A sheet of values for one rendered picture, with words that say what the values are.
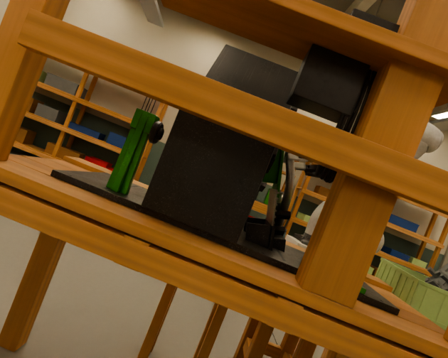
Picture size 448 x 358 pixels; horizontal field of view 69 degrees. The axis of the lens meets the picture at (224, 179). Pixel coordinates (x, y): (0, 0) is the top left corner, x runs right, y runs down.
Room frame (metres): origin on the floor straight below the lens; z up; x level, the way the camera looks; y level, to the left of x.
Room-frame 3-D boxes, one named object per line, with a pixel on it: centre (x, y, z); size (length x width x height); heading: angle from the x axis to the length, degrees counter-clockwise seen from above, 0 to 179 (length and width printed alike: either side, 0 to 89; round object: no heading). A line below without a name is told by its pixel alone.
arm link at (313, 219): (1.85, -0.63, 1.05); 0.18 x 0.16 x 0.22; 79
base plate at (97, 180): (1.17, -0.07, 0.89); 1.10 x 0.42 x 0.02; 89
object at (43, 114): (6.17, 3.05, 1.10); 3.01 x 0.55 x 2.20; 93
